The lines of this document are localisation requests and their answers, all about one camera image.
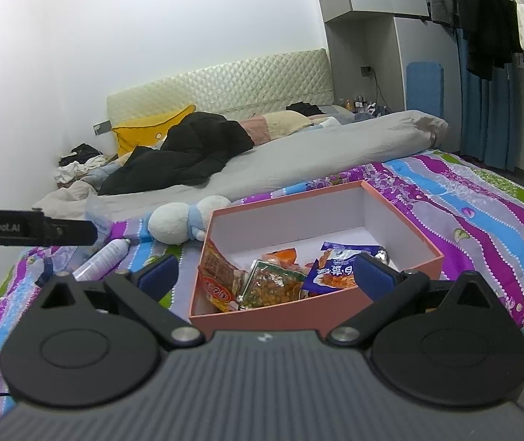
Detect group of small bottles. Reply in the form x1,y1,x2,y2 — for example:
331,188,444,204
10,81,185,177
342,96,390,116

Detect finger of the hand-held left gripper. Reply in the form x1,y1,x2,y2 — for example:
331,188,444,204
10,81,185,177
42,214,98,247

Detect white spray can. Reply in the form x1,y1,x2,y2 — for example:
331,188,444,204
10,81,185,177
72,238,131,282

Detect small black garment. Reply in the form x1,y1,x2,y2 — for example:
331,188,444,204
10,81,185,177
285,102,326,118

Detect white and blue plush toy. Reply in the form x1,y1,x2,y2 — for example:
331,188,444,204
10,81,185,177
147,195,233,245

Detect hanging clothes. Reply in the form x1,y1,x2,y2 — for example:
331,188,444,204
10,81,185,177
416,0,524,93

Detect clear red-printed snack bag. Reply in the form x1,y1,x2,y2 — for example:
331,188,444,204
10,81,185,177
199,238,241,314

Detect pile of clothes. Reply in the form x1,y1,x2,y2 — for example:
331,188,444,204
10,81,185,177
55,143,121,189

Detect blue curtain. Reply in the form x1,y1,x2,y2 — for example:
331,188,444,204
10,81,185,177
455,28,521,174

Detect clear wrap with blue item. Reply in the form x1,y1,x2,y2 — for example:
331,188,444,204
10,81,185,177
34,256,57,288

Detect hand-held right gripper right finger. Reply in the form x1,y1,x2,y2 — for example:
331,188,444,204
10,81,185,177
326,253,484,348

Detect green snack packet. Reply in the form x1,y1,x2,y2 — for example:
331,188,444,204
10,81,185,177
239,259,307,312

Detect blue and white snack packet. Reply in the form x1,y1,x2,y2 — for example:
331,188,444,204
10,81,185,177
301,241,383,293

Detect yellow pillow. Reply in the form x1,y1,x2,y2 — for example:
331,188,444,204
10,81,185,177
111,105,197,157

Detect orange snack packet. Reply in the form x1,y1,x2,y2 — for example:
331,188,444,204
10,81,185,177
262,247,300,271

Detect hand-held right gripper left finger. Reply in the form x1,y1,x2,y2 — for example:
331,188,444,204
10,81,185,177
40,254,206,350

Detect grey wardrobe cabinet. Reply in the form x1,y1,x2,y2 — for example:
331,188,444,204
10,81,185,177
310,0,466,116

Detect blue padded board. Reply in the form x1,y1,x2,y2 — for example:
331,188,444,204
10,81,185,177
405,60,445,119

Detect pink and cream pillow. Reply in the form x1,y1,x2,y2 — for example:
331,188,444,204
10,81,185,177
239,110,312,146

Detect grey duvet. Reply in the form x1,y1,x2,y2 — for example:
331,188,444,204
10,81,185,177
32,110,449,222

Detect floral printed bedsheet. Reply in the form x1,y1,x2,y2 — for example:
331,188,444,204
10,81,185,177
0,151,524,424

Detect pink cardboard box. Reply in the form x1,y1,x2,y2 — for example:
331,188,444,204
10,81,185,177
189,180,445,332

